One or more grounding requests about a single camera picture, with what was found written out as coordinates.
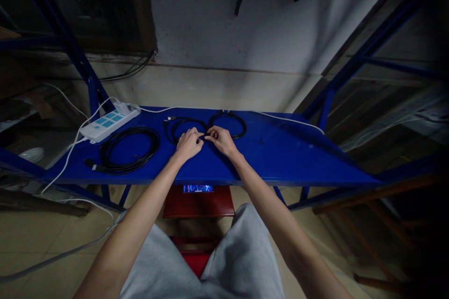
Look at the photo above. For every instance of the person's right hand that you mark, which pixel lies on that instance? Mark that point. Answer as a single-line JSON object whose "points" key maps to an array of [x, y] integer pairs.
{"points": [[222, 143]]}

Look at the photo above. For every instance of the person's left hand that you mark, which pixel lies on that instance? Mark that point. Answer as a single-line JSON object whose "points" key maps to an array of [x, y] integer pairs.
{"points": [[186, 146]]}

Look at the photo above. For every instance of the person's left fingers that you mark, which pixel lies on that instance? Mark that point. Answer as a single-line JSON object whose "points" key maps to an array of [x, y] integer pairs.
{"points": [[197, 134]]}

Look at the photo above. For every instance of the person's right fingers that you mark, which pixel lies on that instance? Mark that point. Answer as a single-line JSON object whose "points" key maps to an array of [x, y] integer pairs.
{"points": [[212, 134]]}

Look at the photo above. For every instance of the phone with lit screen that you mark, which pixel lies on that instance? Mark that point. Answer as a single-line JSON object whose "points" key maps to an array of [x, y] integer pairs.
{"points": [[198, 188]]}

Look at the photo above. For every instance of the dark red wooden stool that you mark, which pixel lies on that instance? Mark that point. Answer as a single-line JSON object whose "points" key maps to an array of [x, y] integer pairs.
{"points": [[196, 204]]}

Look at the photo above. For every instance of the white plug adapter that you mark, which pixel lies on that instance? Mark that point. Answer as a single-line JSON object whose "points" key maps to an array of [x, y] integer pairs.
{"points": [[122, 107]]}

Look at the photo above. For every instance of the white power strip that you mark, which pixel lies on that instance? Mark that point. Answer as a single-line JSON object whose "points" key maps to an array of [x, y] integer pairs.
{"points": [[105, 124]]}

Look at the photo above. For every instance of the bright red seat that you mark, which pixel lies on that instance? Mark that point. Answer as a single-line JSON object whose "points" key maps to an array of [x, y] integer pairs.
{"points": [[194, 258]]}

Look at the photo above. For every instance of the person's legs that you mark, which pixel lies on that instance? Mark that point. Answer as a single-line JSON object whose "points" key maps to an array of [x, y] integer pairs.
{"points": [[242, 257]]}

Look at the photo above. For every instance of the wooden framed window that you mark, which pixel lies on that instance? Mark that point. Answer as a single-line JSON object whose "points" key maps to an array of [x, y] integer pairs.
{"points": [[101, 4]]}

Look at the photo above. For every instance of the white rounded object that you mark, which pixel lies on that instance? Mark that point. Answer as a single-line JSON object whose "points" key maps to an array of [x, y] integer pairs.
{"points": [[32, 154]]}

